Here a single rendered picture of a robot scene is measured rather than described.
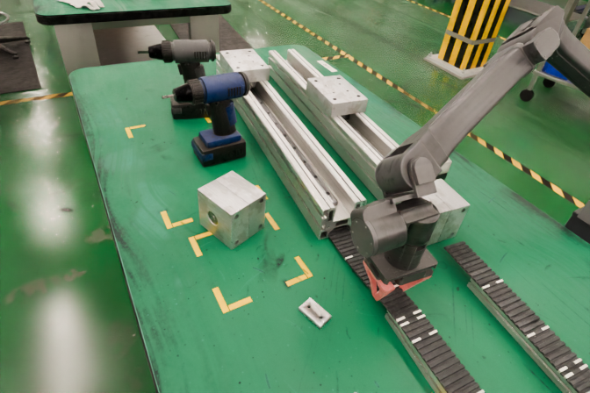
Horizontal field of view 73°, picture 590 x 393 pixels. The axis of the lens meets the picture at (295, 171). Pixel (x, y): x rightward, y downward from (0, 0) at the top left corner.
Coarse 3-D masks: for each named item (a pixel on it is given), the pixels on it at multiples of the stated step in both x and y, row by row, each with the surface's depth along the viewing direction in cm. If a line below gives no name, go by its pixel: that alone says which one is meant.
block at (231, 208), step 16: (224, 176) 81; (240, 176) 81; (208, 192) 77; (224, 192) 77; (240, 192) 78; (256, 192) 78; (208, 208) 77; (224, 208) 74; (240, 208) 74; (256, 208) 78; (208, 224) 80; (224, 224) 76; (240, 224) 76; (256, 224) 81; (224, 240) 79; (240, 240) 79
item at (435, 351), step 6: (438, 342) 63; (444, 342) 62; (426, 348) 62; (432, 348) 62; (438, 348) 62; (444, 348) 62; (450, 348) 62; (420, 354) 61; (426, 354) 61; (432, 354) 61; (438, 354) 61; (426, 360) 60; (432, 360) 60
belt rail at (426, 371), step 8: (392, 320) 68; (392, 328) 67; (400, 328) 65; (400, 336) 66; (408, 344) 65; (408, 352) 64; (416, 352) 62; (416, 360) 63; (424, 368) 61; (424, 376) 61; (432, 376) 60; (432, 384) 60; (440, 384) 58; (440, 392) 59
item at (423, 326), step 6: (426, 318) 66; (414, 324) 65; (420, 324) 65; (426, 324) 65; (408, 330) 64; (414, 330) 64; (420, 330) 64; (426, 330) 64; (408, 336) 63; (414, 336) 63
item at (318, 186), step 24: (216, 72) 137; (264, 96) 118; (264, 120) 102; (288, 120) 104; (264, 144) 103; (288, 144) 94; (312, 144) 95; (288, 168) 91; (312, 168) 92; (336, 168) 88; (312, 192) 81; (336, 192) 87; (312, 216) 83; (336, 216) 82
